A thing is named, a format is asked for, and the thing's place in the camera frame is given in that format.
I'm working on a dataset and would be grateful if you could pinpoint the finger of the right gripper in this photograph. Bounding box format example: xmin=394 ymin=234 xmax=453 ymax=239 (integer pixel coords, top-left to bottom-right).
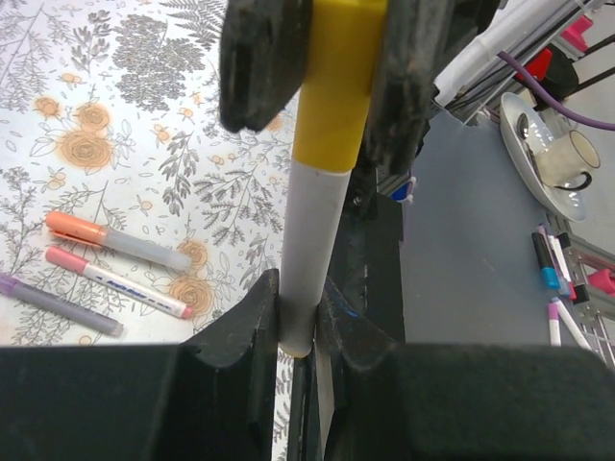
xmin=219 ymin=0 xmax=313 ymax=133

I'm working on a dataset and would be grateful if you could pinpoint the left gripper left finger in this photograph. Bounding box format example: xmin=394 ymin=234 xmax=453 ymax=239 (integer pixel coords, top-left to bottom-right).
xmin=1 ymin=269 xmax=279 ymax=460

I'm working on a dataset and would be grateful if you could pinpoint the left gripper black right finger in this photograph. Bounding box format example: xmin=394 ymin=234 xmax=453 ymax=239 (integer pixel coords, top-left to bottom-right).
xmin=315 ymin=282 xmax=614 ymax=460

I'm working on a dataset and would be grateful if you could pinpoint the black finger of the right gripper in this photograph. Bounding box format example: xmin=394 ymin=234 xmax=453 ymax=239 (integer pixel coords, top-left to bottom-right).
xmin=362 ymin=0 xmax=500 ymax=175

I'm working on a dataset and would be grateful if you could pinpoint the white pen yellow tip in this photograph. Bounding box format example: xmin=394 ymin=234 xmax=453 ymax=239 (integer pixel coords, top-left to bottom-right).
xmin=279 ymin=160 xmax=350 ymax=358

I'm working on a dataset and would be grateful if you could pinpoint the grey orange highlighter pen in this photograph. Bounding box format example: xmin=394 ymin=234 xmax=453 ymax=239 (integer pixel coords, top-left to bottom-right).
xmin=101 ymin=228 xmax=192 ymax=272

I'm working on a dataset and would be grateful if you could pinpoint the pink pen cap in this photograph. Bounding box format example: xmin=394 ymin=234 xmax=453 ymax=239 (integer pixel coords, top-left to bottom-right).
xmin=45 ymin=246 xmax=88 ymax=274

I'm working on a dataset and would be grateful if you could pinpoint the purple pen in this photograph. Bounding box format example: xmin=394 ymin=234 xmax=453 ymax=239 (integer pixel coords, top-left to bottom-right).
xmin=12 ymin=282 xmax=124 ymax=337

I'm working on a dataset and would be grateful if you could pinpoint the orange pen cap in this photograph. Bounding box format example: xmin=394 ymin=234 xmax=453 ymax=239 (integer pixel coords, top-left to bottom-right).
xmin=45 ymin=211 xmax=107 ymax=246

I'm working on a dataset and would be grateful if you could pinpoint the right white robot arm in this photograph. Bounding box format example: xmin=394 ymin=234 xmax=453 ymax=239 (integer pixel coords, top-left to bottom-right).
xmin=219 ymin=1 xmax=564 ymax=174

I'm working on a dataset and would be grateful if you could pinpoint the white marker pen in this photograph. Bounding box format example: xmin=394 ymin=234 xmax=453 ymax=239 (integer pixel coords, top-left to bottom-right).
xmin=552 ymin=298 xmax=592 ymax=351

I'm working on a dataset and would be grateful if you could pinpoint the metal spoon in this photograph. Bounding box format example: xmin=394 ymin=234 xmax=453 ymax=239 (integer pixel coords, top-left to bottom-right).
xmin=515 ymin=112 xmax=542 ymax=182

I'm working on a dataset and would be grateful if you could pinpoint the white saucer plate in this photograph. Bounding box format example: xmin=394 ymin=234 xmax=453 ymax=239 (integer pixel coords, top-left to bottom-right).
xmin=500 ymin=92 xmax=587 ymax=222

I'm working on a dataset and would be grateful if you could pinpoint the floral tablecloth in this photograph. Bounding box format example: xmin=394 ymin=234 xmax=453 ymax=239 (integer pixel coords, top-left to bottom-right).
xmin=0 ymin=0 xmax=308 ymax=461

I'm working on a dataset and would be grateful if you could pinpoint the white purple marker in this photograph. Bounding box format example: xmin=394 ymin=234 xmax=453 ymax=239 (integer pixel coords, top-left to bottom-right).
xmin=548 ymin=300 xmax=561 ymax=347

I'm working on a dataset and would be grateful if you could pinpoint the black blue marker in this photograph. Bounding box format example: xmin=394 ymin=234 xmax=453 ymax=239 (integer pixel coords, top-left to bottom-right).
xmin=531 ymin=231 xmax=561 ymax=291

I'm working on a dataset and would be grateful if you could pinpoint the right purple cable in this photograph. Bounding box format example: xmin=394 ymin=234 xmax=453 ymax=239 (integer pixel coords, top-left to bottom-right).
xmin=497 ymin=50 xmax=615 ymax=132

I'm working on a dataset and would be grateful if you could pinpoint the glass cup black handle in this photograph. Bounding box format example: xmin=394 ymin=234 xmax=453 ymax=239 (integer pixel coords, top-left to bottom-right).
xmin=534 ymin=130 xmax=601 ymax=192

